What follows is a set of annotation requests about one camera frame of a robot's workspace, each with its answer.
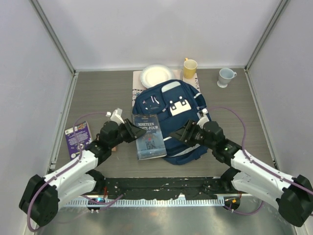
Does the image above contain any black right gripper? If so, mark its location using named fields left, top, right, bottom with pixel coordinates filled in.
left=169, top=119, right=215, bottom=150

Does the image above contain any purple paperback book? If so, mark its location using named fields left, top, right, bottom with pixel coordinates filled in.
left=64, top=121, right=93, bottom=160

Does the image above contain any yellow mug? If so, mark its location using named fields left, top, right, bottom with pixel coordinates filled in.
left=183, top=58, right=198, bottom=79

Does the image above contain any light blue mug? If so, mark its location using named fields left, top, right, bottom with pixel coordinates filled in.
left=217, top=68, right=237, bottom=88

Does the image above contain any white paper plate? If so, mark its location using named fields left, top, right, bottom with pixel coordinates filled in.
left=139, top=65, right=175, bottom=88

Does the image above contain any patterned cloth placemat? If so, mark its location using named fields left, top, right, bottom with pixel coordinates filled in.
left=132, top=69, right=200, bottom=107

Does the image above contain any slotted cable duct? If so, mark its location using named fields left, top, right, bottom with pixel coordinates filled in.
left=64, top=196, right=224, bottom=208

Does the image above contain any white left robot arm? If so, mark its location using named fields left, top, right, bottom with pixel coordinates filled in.
left=19, top=119, right=146, bottom=232

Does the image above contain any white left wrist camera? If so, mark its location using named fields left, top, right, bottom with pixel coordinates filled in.
left=105, top=108, right=124, bottom=125

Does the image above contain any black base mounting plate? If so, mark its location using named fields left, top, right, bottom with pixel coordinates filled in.
left=84, top=177, right=245, bottom=200

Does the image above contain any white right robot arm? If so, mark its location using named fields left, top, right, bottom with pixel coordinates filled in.
left=170, top=120, right=313, bottom=227

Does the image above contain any Nineteen Eighty-Four book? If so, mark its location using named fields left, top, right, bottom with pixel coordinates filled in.
left=133, top=114, right=167, bottom=161

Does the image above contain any blue student backpack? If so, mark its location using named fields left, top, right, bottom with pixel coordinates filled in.
left=132, top=79, right=207, bottom=165

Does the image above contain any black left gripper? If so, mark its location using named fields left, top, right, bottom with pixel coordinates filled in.
left=109, top=118, right=146, bottom=149

